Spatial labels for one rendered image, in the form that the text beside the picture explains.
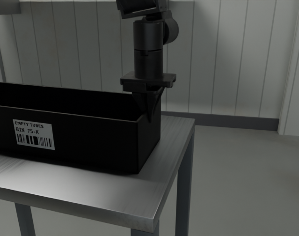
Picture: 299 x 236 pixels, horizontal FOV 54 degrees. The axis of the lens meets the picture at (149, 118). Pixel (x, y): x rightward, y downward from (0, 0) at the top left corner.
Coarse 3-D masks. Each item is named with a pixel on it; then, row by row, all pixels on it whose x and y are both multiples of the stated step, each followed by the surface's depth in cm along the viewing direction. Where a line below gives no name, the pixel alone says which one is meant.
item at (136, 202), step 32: (160, 128) 79; (192, 128) 82; (0, 160) 63; (32, 160) 63; (160, 160) 63; (192, 160) 90; (0, 192) 54; (32, 192) 52; (64, 192) 52; (96, 192) 52; (128, 192) 52; (160, 192) 52; (32, 224) 124; (128, 224) 48
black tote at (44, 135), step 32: (0, 96) 83; (32, 96) 80; (64, 96) 76; (96, 96) 74; (128, 96) 71; (0, 128) 64; (32, 128) 62; (64, 128) 59; (96, 128) 57; (128, 128) 55; (64, 160) 62; (96, 160) 60; (128, 160) 57
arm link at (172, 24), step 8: (160, 0) 52; (120, 8) 54; (160, 8) 52; (128, 16) 54; (136, 16) 55; (160, 16) 58; (168, 16) 60; (168, 24) 58; (176, 24) 62; (168, 32) 58; (176, 32) 62; (168, 40) 59
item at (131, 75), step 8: (136, 56) 56; (144, 56) 55; (152, 56) 54; (160, 56) 56; (136, 64) 56; (144, 64) 55; (152, 64) 55; (160, 64) 56; (136, 72) 57; (144, 72) 56; (152, 72) 56; (160, 72) 57; (120, 80) 57; (128, 80) 57; (136, 80) 56; (144, 80) 56; (152, 80) 56; (160, 80) 55; (168, 80) 55
